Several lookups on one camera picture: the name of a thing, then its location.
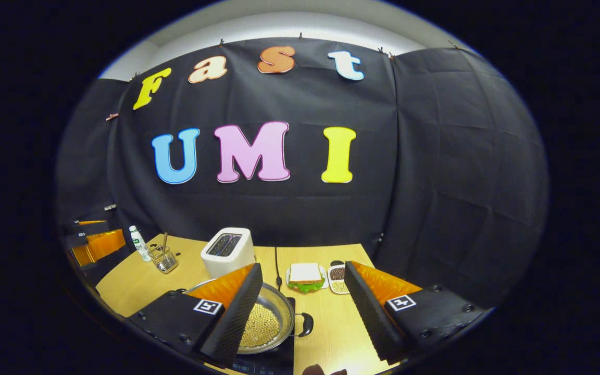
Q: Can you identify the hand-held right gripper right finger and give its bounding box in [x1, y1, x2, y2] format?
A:
[344, 261, 488, 364]

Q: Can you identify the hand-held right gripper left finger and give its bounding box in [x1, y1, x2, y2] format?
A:
[126, 263, 264, 368]

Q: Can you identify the stainless steel pot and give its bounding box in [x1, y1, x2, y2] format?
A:
[175, 279, 314, 355]

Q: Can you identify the black induction cooktop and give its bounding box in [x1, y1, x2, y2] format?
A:
[227, 297, 296, 375]

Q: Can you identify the pile of soybeans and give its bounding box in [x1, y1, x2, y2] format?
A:
[239, 303, 281, 348]

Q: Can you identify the white bottle green label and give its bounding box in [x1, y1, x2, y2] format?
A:
[129, 226, 152, 263]

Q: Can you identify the white divided dish with beans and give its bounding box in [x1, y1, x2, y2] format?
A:
[328, 265, 352, 295]

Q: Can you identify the white toaster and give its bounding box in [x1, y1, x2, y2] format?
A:
[201, 227, 256, 279]

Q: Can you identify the white sandwich plate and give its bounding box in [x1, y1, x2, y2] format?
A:
[285, 265, 329, 290]

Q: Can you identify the sandwich with lettuce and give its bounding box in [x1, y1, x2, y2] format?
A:
[287, 263, 326, 292]

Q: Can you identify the black backdrop cloth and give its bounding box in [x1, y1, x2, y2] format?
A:
[55, 37, 549, 308]

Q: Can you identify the wire utensil holder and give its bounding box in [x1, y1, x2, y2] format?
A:
[149, 246, 179, 274]

